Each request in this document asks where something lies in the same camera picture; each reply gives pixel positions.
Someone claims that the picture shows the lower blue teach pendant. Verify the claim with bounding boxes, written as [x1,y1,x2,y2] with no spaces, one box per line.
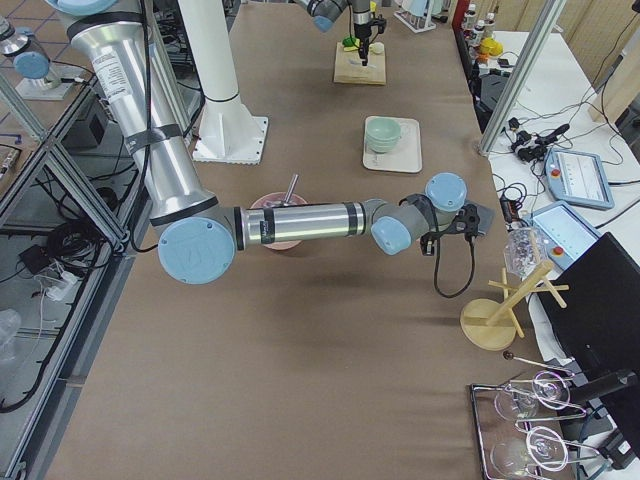
[527,201,601,271]

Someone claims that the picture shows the wooden cutting board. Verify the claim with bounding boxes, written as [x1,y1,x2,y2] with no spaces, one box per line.
[333,42,386,85]

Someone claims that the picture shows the white wire cup rack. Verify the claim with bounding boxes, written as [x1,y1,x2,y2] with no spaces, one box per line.
[394,0,443,33]

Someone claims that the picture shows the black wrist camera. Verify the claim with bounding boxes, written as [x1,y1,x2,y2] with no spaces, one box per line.
[451,204,480,242]

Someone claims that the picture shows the pink bowl with ice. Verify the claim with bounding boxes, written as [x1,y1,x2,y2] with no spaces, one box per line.
[251,192,307,251]

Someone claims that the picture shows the green lime toy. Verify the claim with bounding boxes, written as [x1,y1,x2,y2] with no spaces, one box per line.
[342,35,355,47]

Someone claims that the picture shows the upper blue teach pendant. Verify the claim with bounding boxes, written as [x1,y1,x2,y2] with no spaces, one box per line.
[545,148,615,210]

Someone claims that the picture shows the blue teach pendant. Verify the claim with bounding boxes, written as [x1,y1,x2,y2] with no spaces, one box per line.
[527,201,601,271]
[545,148,615,210]

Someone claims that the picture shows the cream rabbit tray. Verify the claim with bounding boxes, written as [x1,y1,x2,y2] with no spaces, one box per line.
[362,117,423,174]

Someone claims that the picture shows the wine glass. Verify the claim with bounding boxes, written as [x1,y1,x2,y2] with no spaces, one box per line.
[494,370,570,420]
[490,426,568,479]

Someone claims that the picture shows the black monitor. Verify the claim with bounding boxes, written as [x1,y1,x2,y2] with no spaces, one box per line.
[539,233,639,374]

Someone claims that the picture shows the wooden cup tree stand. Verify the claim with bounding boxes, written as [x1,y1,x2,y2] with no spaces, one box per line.
[460,255,569,351]

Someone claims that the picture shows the far wine glass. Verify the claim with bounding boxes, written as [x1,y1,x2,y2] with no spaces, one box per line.
[494,370,570,420]

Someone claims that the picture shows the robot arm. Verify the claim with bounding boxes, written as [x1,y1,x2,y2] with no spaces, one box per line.
[46,1,479,284]
[295,0,376,66]

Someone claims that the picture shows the black camera cable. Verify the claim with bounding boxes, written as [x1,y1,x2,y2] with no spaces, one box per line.
[432,234,476,299]

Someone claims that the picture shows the clear glass cup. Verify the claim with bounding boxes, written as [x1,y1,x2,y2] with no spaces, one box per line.
[504,227,547,278]

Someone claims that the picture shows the metal ice scoop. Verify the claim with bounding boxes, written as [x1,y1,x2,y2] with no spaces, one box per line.
[266,173,299,208]

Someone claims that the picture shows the near wine glass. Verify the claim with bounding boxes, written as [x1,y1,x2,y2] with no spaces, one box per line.
[490,426,568,479]

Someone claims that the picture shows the black wire glass rack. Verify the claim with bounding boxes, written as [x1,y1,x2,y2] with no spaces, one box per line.
[470,367,602,479]

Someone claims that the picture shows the aluminium frame post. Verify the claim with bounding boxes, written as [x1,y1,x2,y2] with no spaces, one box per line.
[478,0,566,157]

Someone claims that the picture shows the grey purple folded cloth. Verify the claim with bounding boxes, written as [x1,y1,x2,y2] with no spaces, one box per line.
[466,201,495,236]

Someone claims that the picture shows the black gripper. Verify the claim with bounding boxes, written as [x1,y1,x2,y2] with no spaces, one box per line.
[354,22,372,66]
[420,232,440,256]

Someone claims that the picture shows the mint green bowl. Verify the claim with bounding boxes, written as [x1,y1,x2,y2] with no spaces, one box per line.
[365,117,401,153]

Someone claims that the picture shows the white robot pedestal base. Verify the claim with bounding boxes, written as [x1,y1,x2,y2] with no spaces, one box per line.
[179,0,268,165]

